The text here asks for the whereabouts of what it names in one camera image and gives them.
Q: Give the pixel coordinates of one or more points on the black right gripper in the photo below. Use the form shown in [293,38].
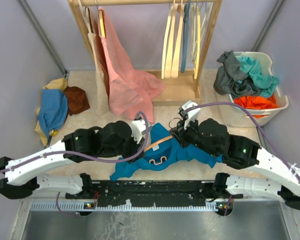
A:
[180,133]

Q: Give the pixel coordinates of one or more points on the blue t-shirt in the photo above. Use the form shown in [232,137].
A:
[126,169]

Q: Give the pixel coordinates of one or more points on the orange hanger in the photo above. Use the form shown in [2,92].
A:
[161,150]

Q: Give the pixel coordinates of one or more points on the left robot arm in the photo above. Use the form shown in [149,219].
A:
[28,175]

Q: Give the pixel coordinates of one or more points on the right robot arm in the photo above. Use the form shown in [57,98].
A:
[281,180]

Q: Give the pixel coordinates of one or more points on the light wooden hanger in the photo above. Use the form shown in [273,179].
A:
[177,49]

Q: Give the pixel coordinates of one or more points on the grey shirt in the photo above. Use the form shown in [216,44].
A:
[230,79]

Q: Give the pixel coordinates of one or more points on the orange shirt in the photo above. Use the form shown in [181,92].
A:
[256,102]

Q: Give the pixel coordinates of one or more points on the pink hanging t-shirt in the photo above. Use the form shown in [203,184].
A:
[130,90]

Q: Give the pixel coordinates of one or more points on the cream wooden hanger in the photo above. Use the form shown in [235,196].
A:
[168,42]

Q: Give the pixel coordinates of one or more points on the teal shirt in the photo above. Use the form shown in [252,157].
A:
[267,83]

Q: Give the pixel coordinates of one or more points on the beige hanging t-shirt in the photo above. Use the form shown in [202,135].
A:
[101,70]

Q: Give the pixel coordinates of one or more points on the brown shirt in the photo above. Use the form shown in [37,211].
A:
[77,100]

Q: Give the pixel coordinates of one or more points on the white hanger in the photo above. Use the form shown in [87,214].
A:
[194,26]

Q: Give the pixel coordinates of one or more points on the blue hanger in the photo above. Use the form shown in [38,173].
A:
[185,36]

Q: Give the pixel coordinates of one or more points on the yellow hanger holding pink shirt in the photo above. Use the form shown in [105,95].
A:
[101,20]

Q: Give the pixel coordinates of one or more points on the yellow shirt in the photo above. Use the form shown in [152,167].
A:
[61,84]

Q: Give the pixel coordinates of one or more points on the light blue ribbed shirt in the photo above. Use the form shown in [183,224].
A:
[53,110]

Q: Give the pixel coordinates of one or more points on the wooden clothes rack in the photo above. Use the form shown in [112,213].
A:
[177,90]

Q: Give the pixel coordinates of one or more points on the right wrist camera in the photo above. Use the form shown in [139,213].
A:
[189,113]

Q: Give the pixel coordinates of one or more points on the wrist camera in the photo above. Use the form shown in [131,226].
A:
[189,113]
[138,127]

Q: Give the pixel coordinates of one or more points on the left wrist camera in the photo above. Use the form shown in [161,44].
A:
[138,127]

